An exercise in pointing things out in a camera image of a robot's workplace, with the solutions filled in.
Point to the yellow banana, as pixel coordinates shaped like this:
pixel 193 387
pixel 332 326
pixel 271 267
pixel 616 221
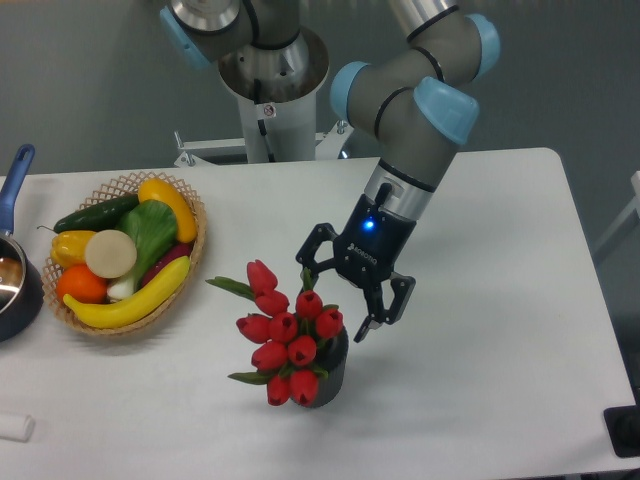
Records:
pixel 134 308

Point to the dark pot blue handle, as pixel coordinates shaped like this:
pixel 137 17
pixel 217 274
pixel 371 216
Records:
pixel 21 285

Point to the orange fruit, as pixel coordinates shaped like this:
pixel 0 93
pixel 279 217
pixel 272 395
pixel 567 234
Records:
pixel 82 284

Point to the green cucumber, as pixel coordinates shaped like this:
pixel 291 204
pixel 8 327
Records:
pixel 97 217

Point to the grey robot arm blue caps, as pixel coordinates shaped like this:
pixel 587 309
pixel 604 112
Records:
pixel 413 105

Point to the white cylinder object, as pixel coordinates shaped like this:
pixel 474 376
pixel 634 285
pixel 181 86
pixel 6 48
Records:
pixel 16 427

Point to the woven wicker basket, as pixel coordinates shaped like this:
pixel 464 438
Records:
pixel 117 187

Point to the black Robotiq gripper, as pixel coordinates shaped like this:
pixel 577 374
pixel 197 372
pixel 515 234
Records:
pixel 372 245

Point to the yellow squash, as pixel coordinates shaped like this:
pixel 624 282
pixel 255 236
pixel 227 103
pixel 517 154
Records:
pixel 160 190

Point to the green bok choy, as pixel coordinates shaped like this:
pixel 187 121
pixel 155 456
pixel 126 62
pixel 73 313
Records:
pixel 152 226

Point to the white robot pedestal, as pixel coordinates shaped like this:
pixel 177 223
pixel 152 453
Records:
pixel 271 133

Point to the black device table corner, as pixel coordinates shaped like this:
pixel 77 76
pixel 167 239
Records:
pixel 623 428

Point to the yellow bell pepper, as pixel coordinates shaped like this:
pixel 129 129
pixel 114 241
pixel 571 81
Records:
pixel 68 248

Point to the red tulip bouquet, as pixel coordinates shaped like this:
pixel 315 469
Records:
pixel 289 335

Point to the beige round disc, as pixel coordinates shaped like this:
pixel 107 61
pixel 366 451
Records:
pixel 110 254

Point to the purple eggplant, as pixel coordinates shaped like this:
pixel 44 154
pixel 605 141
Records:
pixel 176 251

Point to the dark grey ribbed vase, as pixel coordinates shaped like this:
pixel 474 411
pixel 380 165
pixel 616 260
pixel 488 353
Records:
pixel 332 359

